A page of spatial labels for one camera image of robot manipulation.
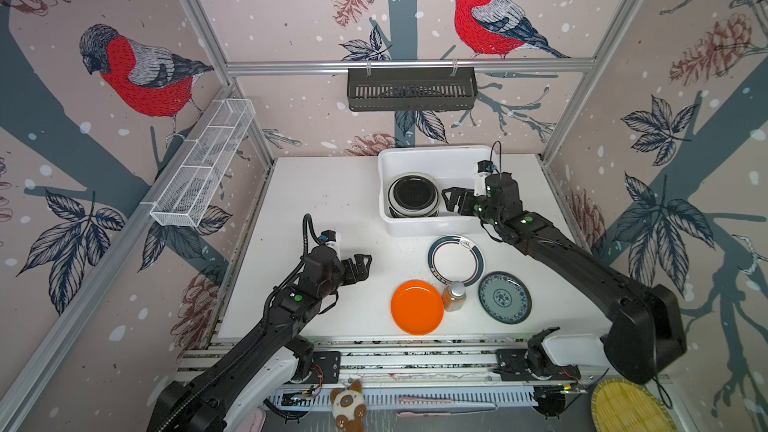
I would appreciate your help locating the aluminium rail base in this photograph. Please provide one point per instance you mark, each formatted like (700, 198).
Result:
(484, 370)

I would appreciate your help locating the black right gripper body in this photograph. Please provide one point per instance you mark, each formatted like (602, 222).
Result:
(485, 209)

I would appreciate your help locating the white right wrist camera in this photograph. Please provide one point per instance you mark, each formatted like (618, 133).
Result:
(485, 168)

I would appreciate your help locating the pink tray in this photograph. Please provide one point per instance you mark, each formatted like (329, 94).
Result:
(254, 422)

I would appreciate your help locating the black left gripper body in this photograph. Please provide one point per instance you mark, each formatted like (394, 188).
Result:
(336, 280)

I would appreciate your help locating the green rimmed white plate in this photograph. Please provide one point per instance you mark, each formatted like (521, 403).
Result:
(455, 258)

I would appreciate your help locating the yellow woven bamboo tray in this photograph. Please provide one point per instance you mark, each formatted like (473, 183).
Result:
(618, 405)

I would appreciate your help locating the orange plate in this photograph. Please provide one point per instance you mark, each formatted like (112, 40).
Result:
(417, 308)

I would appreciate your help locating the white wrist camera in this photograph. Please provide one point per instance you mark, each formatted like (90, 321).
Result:
(485, 168)
(330, 239)

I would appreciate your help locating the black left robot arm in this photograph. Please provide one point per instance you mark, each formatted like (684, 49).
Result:
(207, 402)

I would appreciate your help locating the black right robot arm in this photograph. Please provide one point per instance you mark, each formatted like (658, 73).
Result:
(646, 333)

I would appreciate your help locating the teal patterned plate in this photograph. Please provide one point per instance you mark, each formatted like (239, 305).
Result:
(505, 298)

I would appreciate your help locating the pink tweezers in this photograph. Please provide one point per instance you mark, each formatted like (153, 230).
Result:
(413, 406)

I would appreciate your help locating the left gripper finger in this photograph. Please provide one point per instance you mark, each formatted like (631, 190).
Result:
(358, 262)
(354, 275)

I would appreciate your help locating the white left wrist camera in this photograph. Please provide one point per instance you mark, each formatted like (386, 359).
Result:
(330, 239)

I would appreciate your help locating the black hanging basket shelf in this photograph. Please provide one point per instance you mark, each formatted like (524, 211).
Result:
(411, 89)

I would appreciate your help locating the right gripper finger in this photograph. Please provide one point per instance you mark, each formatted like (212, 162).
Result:
(467, 207)
(458, 197)

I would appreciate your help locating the small amber glass jar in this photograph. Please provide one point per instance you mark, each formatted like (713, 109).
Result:
(454, 296)

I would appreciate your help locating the white wire mesh shelf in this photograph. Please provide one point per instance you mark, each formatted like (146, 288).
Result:
(190, 191)

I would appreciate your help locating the brown white plush toy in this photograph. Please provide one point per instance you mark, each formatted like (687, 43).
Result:
(348, 407)

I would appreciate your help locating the white plastic bin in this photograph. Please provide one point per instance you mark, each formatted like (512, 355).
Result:
(443, 167)

